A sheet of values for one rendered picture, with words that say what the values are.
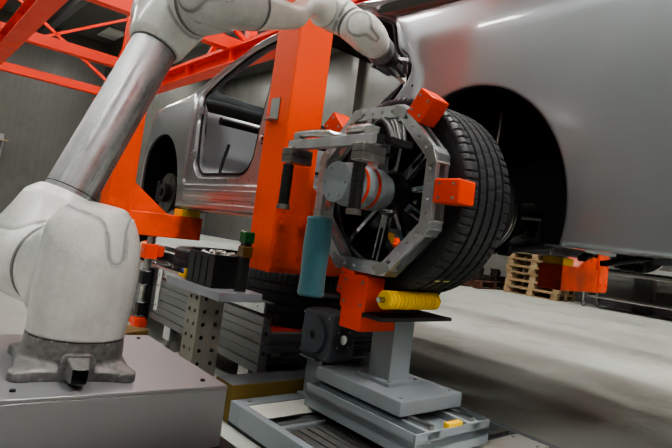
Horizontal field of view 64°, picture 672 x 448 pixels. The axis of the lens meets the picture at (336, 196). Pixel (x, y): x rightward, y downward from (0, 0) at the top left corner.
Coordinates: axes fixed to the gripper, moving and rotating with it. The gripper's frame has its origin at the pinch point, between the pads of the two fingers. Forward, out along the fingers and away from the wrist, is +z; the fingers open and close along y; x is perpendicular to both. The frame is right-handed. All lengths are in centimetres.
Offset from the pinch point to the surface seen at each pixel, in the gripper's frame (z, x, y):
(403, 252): -17, -62, 9
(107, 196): 80, -27, -221
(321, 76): 7.7, 6.6, -35.2
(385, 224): 0, -52, -3
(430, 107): -19.9, -19.1, 16.1
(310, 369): 18, -105, -36
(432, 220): -20, -53, 18
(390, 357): 4, -96, -1
